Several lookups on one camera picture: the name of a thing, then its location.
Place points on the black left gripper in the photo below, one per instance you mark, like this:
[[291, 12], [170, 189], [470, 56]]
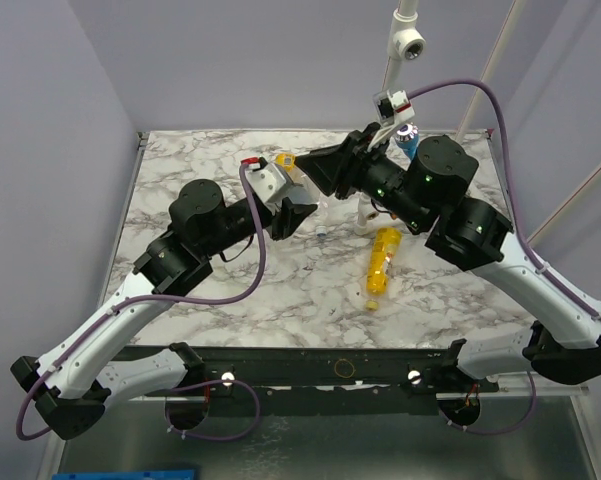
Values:
[[291, 216]]

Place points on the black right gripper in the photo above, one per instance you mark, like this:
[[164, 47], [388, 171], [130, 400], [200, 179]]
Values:
[[349, 165]]

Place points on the clear bottle blue label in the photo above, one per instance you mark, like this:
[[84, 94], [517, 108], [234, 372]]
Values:
[[305, 191]]

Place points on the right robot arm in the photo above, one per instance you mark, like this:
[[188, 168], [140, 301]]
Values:
[[430, 196]]

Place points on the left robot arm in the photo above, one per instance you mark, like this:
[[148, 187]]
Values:
[[74, 384]]

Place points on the yellow bottle at back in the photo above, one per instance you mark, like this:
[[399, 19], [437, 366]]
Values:
[[288, 162]]

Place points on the yellow bottle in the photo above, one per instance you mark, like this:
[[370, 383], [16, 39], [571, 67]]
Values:
[[288, 162], [385, 247]]

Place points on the small clear bottle white cap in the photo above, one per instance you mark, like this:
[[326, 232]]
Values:
[[321, 231]]

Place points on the yellow bottle near centre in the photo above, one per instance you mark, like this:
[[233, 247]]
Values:
[[385, 247]]

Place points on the blue plastic faucet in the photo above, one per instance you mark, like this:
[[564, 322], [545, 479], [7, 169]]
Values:
[[407, 139]]

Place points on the blue tray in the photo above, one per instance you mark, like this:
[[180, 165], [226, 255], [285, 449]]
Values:
[[186, 474]]

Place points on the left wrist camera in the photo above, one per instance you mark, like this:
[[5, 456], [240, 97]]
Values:
[[269, 181]]

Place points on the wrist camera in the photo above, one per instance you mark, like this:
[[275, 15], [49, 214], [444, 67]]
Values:
[[394, 110], [269, 181]]

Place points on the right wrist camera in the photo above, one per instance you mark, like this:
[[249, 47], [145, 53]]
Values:
[[394, 110]]

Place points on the white PVC pipe frame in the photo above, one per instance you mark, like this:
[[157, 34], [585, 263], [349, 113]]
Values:
[[405, 43]]

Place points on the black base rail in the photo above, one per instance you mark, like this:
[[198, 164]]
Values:
[[329, 382]]

